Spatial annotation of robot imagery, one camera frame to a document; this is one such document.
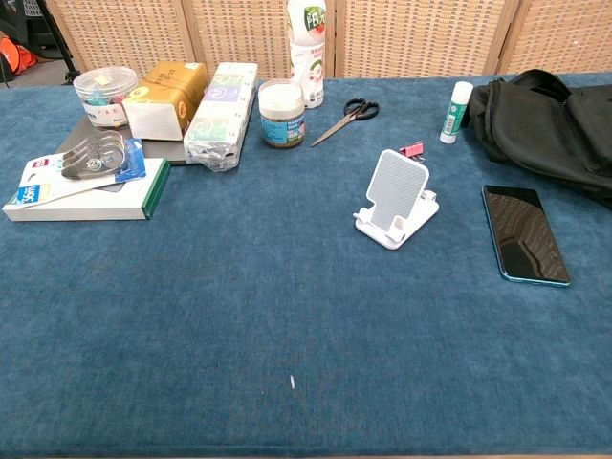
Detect black smartphone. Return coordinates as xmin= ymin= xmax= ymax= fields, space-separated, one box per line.
xmin=481 ymin=185 xmax=573 ymax=289

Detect white folding phone stand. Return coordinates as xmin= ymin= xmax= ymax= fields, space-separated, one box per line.
xmin=354 ymin=148 xmax=441 ymax=253

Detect white book with green spine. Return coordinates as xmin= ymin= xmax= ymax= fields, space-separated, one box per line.
xmin=1 ymin=157 xmax=172 ymax=223

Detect black backpack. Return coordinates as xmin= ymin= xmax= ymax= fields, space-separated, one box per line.
xmin=461 ymin=69 xmax=612 ymax=208

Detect blue tablecloth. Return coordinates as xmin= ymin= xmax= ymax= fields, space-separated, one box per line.
xmin=0 ymin=71 xmax=612 ymax=456

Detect white lidded jar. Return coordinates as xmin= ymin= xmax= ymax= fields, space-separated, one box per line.
xmin=257 ymin=78 xmax=307 ymax=148

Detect pink binder clip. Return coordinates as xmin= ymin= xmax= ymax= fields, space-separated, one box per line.
xmin=399 ymin=140 xmax=426 ymax=161

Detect long plastic wrapped tissue pack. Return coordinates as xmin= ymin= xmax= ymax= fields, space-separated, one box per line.
xmin=183 ymin=61 xmax=259 ymax=173

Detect white labelled drink bottle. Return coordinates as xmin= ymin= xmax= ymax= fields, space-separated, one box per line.
xmin=285 ymin=0 xmax=328 ymax=110

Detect grey notebook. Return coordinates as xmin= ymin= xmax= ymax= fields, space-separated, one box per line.
xmin=55 ymin=114 xmax=192 ymax=166

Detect white green glue stick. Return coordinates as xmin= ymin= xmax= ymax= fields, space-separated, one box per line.
xmin=439 ymin=80 xmax=474 ymax=144

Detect golden tissue pack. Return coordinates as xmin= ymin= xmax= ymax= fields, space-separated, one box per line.
xmin=121 ymin=60 xmax=208 ymax=142

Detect woven wooden folding screen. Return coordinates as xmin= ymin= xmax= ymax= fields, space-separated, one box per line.
xmin=45 ymin=0 xmax=612 ymax=80

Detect correction tape blister pack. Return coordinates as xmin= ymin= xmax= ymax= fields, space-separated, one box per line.
xmin=13 ymin=129 xmax=147 ymax=208

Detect clear tub of clips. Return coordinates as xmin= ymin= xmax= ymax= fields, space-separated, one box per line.
xmin=72 ymin=66 xmax=140 ymax=130

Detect black tripod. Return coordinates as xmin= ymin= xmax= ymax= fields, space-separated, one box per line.
xmin=42 ymin=0 xmax=80 ymax=87

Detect orange object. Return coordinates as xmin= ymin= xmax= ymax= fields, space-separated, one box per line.
xmin=0 ymin=31 xmax=39 ymax=77

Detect black handled scissors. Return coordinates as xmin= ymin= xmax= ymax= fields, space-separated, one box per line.
xmin=310 ymin=98 xmax=381 ymax=148

